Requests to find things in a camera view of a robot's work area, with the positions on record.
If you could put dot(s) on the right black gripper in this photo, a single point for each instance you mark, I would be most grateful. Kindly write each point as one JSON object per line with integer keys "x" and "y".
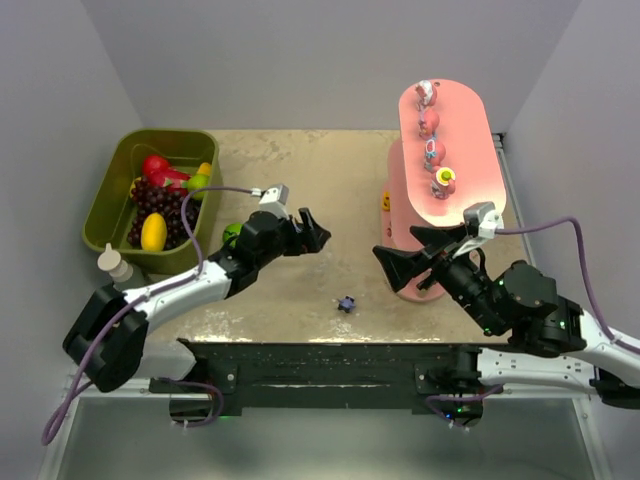
{"x": 435, "y": 261}

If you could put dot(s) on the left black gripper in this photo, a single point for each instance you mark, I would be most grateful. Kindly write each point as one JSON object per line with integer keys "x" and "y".
{"x": 295, "y": 236}

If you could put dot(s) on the yellow duck figurine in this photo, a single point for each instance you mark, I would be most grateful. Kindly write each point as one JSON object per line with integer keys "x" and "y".
{"x": 386, "y": 204}

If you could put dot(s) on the purple star figurine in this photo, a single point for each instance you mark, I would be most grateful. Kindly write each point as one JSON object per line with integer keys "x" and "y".
{"x": 346, "y": 304}

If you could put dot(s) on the pink figurine with yellow hat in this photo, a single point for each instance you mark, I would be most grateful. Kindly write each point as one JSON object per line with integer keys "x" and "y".
{"x": 443, "y": 183}

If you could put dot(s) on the pink figurine with blue glasses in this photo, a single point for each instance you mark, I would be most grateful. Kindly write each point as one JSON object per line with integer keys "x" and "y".
{"x": 434, "y": 154}

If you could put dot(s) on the pink pig figurine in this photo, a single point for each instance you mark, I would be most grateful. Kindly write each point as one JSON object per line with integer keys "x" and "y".
{"x": 428, "y": 123}

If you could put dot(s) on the red white figurine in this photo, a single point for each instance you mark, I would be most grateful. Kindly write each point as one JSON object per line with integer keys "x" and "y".
{"x": 426, "y": 92}

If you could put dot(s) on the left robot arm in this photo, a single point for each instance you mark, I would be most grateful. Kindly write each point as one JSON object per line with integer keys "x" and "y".
{"x": 107, "y": 340}

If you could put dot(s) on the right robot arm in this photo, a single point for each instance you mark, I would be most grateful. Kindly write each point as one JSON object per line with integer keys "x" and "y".
{"x": 552, "y": 341}

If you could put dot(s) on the pink tiered shelf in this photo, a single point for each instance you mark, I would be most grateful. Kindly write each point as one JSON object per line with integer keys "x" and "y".
{"x": 470, "y": 152}

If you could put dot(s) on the green watermelon ball toy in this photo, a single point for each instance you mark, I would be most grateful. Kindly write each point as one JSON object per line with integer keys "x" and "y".
{"x": 230, "y": 234}

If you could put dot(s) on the green apple toy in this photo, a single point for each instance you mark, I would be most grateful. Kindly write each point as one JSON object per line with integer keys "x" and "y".
{"x": 195, "y": 186}

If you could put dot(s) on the yellow pepper toy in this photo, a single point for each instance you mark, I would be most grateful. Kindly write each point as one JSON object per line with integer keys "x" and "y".
{"x": 205, "y": 169}

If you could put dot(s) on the dark grape bunch toy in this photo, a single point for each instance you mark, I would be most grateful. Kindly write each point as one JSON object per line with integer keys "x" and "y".
{"x": 149, "y": 199}

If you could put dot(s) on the red dragon fruit toy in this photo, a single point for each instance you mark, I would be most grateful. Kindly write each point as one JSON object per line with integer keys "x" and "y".
{"x": 160, "y": 173}

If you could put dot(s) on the grey green bottle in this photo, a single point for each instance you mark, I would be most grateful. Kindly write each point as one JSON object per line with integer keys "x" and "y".
{"x": 136, "y": 279}

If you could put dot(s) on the beige suction hook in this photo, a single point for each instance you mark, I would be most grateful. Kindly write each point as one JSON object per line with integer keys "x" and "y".
{"x": 111, "y": 262}

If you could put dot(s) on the green plastic bin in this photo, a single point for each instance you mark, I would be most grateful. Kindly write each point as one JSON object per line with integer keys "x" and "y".
{"x": 109, "y": 218}

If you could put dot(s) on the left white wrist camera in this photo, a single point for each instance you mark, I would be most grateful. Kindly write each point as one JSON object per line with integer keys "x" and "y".
{"x": 273, "y": 200}

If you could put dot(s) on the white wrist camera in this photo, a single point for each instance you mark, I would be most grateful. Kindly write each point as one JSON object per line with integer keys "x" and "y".
{"x": 480, "y": 223}
{"x": 273, "y": 200}

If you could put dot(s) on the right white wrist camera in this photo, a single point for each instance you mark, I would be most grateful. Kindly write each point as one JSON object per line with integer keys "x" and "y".
{"x": 480, "y": 223}

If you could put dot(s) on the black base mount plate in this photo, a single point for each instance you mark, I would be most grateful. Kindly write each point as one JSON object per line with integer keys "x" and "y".
{"x": 419, "y": 377}

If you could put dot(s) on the aluminium frame rail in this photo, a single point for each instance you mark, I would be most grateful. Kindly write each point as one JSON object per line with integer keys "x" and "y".
{"x": 545, "y": 392}

